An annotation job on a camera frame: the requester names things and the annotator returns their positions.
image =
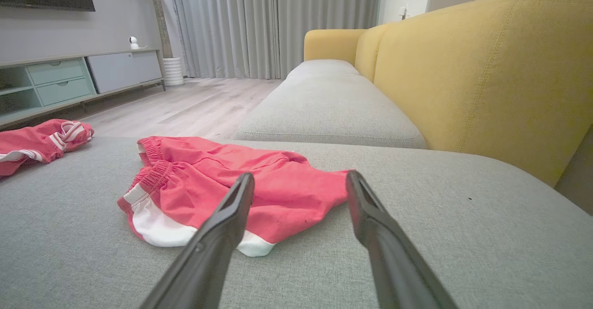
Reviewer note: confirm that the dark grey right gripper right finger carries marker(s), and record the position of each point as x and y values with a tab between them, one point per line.
389	253

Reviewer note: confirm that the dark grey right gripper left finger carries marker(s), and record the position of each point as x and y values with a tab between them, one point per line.
217	239

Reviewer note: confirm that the red shorts with white trim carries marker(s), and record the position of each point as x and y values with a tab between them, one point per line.
287	193

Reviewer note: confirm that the red jersey with black number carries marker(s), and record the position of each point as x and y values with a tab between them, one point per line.
32	144

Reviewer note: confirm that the white ribbed cylinder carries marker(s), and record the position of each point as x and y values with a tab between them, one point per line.
173	72

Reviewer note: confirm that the grey and green TV cabinet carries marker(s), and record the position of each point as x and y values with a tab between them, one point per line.
120	70

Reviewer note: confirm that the small grey sofa seat cushion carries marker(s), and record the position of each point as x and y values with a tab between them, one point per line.
322	68

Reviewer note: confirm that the yellow sofa backrest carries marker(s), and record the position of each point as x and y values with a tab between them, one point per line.
486	77

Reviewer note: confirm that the grey pleated curtain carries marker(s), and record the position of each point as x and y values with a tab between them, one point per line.
259	22

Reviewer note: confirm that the brown wooden pillar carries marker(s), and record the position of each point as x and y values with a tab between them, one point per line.
160	17

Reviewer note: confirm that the small white security camera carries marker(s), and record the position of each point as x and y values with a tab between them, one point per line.
134	43

